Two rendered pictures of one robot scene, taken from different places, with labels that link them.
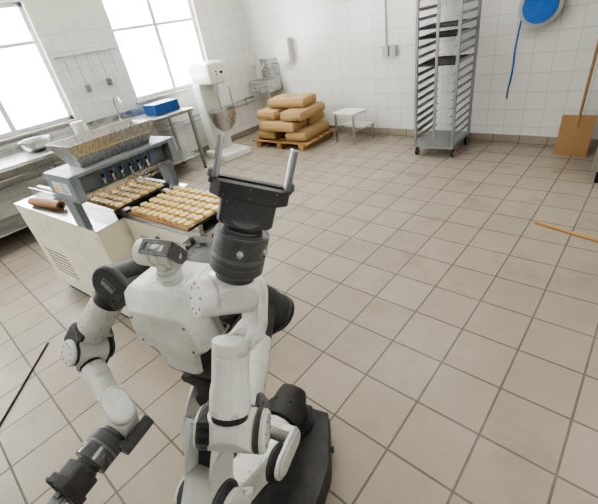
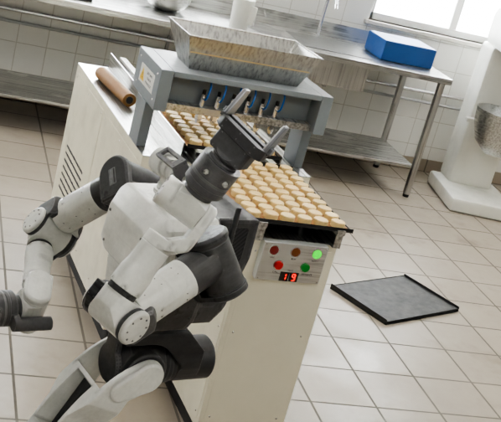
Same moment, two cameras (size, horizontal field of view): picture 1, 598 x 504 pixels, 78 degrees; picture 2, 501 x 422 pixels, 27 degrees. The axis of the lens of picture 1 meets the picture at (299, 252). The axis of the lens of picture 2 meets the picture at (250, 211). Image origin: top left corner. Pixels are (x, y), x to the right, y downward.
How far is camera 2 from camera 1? 1.51 m
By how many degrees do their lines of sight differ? 25
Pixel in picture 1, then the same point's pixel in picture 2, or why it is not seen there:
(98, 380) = (38, 259)
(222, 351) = (150, 234)
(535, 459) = not seen: outside the picture
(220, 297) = (175, 194)
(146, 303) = (130, 203)
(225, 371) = (142, 249)
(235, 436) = (113, 301)
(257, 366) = (168, 290)
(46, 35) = not seen: outside the picture
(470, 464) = not seen: outside the picture
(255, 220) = (231, 156)
